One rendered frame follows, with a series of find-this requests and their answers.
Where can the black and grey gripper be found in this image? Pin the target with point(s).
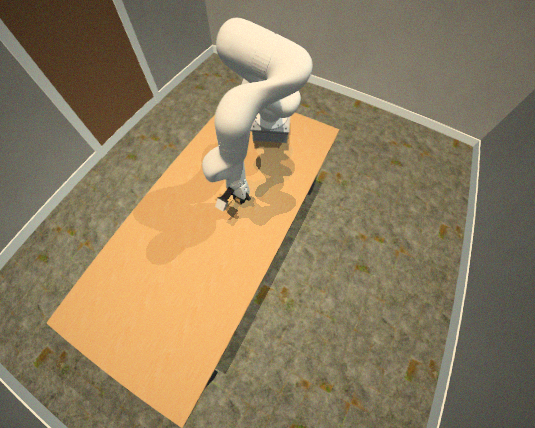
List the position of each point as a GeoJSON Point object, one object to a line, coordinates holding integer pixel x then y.
{"type": "Point", "coordinates": [241, 192]}

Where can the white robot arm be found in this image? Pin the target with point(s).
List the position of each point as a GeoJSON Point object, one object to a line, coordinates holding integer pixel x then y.
{"type": "Point", "coordinates": [285, 68]}

